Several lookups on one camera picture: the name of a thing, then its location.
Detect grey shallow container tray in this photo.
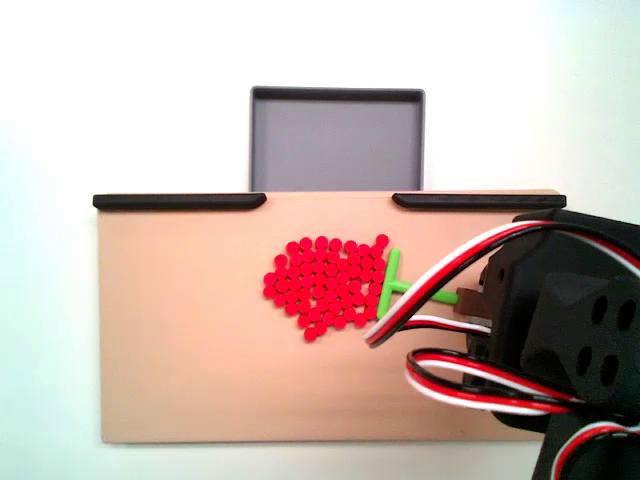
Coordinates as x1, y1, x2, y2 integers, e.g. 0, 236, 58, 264
249, 85, 427, 193

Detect red round granules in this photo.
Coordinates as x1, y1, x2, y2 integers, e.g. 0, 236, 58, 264
263, 233, 390, 343

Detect beige rectangular work board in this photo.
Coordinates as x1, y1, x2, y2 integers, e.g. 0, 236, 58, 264
94, 188, 566, 445

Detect green T-shaped pusher tool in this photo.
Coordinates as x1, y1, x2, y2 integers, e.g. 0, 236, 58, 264
375, 248, 494, 321

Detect red white black servo cable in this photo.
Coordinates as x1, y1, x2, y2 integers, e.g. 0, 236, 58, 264
363, 221, 640, 348
404, 348, 589, 417

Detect black edge rail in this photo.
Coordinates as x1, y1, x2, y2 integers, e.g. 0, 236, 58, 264
391, 192, 568, 211
92, 193, 268, 211

